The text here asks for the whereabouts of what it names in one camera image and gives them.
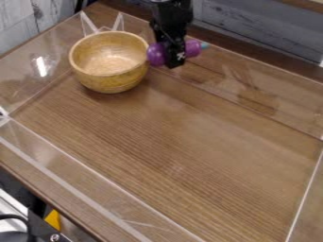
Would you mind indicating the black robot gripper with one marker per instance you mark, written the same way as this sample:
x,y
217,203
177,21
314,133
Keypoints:
x,y
171,17

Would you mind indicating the purple toy eggplant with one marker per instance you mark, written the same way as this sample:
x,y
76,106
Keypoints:
x,y
155,53

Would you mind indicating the brown wooden bowl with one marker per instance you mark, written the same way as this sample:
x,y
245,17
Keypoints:
x,y
110,61

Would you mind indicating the yellow black equipment base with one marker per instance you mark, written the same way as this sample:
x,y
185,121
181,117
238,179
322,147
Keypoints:
x,y
47,228

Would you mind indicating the clear acrylic corner bracket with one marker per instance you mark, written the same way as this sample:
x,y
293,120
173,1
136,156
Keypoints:
x,y
90,28

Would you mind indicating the clear acrylic tray wall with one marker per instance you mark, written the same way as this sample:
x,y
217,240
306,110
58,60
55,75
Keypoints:
x,y
90,199

